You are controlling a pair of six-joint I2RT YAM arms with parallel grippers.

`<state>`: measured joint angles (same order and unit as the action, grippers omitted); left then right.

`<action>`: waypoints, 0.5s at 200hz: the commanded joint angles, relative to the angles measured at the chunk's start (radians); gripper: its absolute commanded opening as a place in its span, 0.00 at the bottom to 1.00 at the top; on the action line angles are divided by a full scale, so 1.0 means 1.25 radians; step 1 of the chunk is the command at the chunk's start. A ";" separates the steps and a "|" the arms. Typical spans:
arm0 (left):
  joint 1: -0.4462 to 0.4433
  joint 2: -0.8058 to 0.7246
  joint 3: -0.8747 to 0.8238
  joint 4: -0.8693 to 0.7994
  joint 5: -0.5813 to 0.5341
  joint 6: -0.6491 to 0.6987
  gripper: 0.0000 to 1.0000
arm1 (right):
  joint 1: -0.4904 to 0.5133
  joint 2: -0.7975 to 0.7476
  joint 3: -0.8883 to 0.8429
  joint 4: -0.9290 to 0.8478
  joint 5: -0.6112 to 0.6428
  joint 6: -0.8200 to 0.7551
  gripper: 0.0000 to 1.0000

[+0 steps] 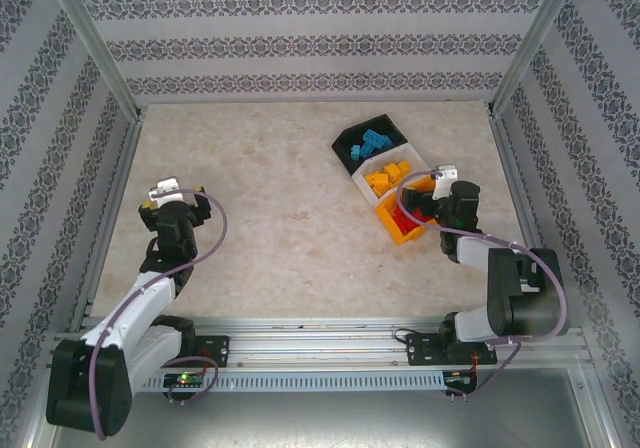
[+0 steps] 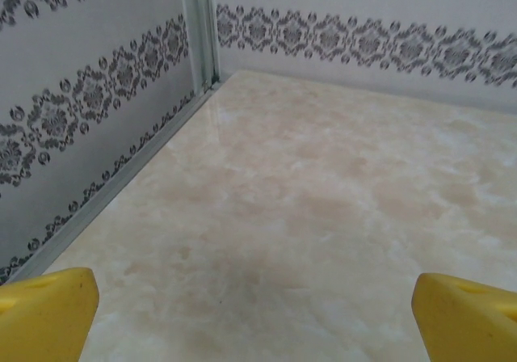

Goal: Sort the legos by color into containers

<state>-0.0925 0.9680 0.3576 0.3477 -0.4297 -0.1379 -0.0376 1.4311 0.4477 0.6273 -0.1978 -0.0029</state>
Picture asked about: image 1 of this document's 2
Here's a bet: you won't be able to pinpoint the left controller board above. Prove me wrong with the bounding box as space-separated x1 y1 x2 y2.
163 371 206 390

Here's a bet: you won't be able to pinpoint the aluminium corner post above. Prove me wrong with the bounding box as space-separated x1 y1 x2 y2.
39 0 146 122
487 0 586 117

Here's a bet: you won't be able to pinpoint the long blue lego brick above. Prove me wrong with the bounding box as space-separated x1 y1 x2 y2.
362 128 395 152

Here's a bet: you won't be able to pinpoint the aluminium right side rail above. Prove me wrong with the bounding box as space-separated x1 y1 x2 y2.
488 110 569 329

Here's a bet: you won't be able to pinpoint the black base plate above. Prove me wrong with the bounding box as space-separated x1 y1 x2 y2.
192 335 231 369
405 331 498 368

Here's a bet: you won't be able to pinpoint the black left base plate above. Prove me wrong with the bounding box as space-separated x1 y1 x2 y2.
192 335 231 369

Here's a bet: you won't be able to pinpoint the right controller board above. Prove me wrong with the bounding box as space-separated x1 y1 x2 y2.
443 369 477 387

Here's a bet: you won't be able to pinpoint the aluminium left corner post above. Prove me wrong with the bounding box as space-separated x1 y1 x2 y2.
39 0 146 122

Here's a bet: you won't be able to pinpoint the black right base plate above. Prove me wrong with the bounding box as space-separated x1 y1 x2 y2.
405 331 498 368

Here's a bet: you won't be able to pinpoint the black plastic bin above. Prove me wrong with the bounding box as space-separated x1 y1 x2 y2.
331 113 412 176

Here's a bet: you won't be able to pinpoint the aluminium right corner post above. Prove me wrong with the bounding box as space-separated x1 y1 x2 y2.
487 0 586 117

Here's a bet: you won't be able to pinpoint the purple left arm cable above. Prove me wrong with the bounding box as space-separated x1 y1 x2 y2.
91 189 229 442

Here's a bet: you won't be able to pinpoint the aluminium front rail assembly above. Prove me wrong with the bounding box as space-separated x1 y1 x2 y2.
47 316 589 372

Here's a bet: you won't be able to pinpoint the controller board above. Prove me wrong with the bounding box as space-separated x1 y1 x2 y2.
443 369 477 387
163 371 206 390

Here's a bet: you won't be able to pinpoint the aluminium rail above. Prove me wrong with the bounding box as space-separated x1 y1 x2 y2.
488 110 569 329
67 110 147 333

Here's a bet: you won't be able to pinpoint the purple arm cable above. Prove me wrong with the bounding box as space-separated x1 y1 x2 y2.
91 189 229 442
397 169 571 400

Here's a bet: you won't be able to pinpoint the yellow plastic bin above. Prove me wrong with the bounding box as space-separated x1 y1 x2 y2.
374 175 441 247

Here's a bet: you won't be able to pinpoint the grey metal lower shelf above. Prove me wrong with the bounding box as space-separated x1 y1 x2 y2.
24 367 619 448

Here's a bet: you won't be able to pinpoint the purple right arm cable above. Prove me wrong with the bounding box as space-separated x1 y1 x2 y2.
397 169 571 400

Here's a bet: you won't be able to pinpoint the grey slotted cable duct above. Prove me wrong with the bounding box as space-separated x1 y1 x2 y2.
142 370 447 394

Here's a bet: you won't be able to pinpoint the white plastic bin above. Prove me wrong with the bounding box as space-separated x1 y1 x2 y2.
352 145 427 204

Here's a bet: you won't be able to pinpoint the large yellow lego brick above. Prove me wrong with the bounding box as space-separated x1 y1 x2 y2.
364 169 391 193

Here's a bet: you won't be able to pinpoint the aluminium left side rail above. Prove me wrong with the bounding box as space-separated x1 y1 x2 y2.
67 110 147 333

